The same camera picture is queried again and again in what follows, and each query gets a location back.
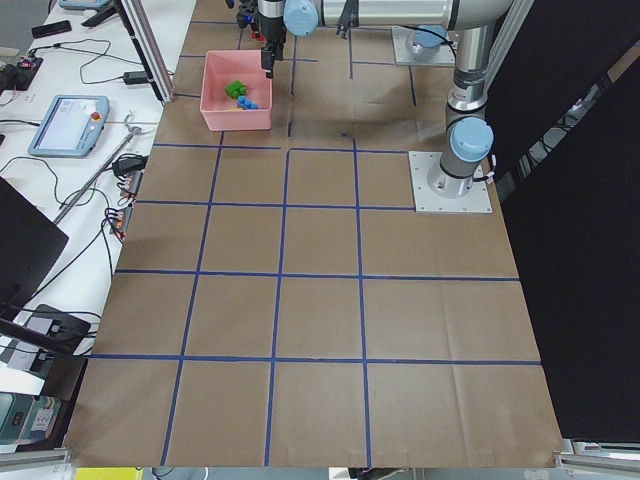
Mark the metal rod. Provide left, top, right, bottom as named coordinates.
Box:
left=53, top=110, right=142, bottom=225

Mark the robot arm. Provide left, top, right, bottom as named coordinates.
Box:
left=253, top=1, right=513, bottom=184
left=226, top=1, right=457, bottom=63

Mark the pink plastic box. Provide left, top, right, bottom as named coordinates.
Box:
left=200, top=50, right=272, bottom=131

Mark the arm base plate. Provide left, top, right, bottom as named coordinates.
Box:
left=408, top=151, right=493, bottom=215
left=391, top=26, right=455, bottom=68

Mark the black monitor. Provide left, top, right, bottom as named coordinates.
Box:
left=0, top=179, right=69, bottom=321

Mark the green toy block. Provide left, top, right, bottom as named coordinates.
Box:
left=225, top=80, right=247, bottom=100

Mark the blue toy block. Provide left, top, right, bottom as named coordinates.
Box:
left=236, top=95, right=260, bottom=110

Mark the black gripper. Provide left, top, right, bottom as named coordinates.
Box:
left=225, top=0, right=261, bottom=37
left=258, top=0, right=286, bottom=79

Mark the aluminium frame post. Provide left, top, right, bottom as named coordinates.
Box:
left=114, top=0, right=174, bottom=105

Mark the teach pendant tablet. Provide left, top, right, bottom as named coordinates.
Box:
left=28, top=95, right=110, bottom=158

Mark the black power adapter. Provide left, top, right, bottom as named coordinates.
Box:
left=122, top=71, right=148, bottom=85

